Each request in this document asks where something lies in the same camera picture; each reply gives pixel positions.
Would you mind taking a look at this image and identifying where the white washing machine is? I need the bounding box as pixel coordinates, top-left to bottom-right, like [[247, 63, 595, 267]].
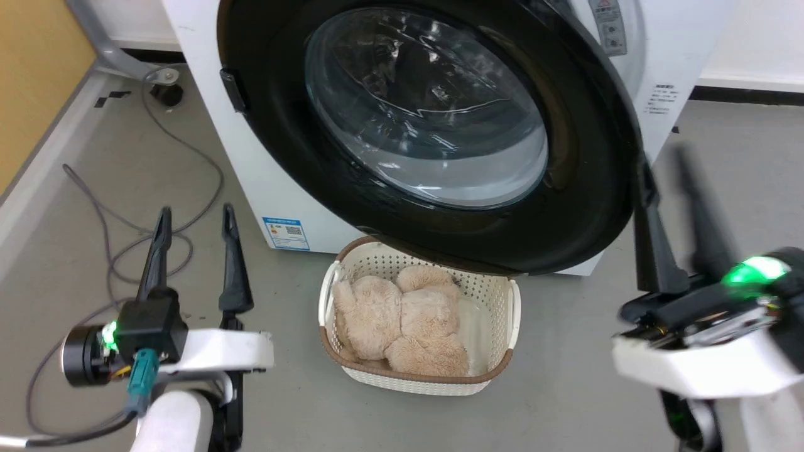
[[162, 0, 742, 277]]

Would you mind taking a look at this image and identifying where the black round washer door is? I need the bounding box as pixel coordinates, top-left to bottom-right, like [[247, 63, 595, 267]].
[[217, 0, 643, 277]]

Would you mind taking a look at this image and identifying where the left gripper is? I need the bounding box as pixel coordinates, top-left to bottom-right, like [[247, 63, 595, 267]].
[[62, 203, 275, 388]]

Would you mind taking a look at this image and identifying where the grey floor cable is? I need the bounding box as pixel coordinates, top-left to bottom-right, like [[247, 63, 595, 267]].
[[25, 66, 225, 440]]

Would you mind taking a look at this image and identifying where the grey metal stand leg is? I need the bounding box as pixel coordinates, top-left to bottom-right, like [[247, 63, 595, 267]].
[[66, 0, 180, 85]]

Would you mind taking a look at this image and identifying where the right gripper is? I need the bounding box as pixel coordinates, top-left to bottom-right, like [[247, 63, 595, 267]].
[[612, 146, 804, 401]]

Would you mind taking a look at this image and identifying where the white brown-rimmed laundry basket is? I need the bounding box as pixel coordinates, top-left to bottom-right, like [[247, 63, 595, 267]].
[[318, 236, 522, 397]]

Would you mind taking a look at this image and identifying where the black cable with teal plug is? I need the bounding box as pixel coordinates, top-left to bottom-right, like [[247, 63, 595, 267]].
[[0, 348, 161, 448]]

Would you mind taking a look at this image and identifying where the black caster wheel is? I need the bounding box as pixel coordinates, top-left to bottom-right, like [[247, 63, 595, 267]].
[[151, 82, 185, 107]]

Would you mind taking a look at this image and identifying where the beige plush toy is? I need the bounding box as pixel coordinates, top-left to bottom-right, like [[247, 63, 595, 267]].
[[332, 265, 470, 377]]

